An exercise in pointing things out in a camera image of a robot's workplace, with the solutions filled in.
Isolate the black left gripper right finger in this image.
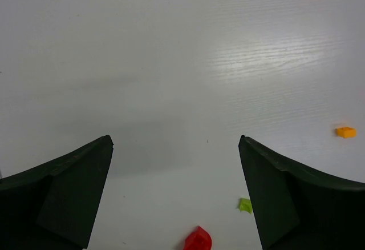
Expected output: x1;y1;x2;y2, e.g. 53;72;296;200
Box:
238;135;364;249

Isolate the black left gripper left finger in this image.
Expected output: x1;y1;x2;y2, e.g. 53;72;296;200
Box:
1;135;113;249

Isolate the yellow-orange small lego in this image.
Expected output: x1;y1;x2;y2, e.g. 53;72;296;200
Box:
336;127;357;139

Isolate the lime green lego near finger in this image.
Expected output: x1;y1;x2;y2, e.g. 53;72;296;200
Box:
237;198;253;214

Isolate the red arch lego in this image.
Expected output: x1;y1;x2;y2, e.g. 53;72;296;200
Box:
183;226;212;250

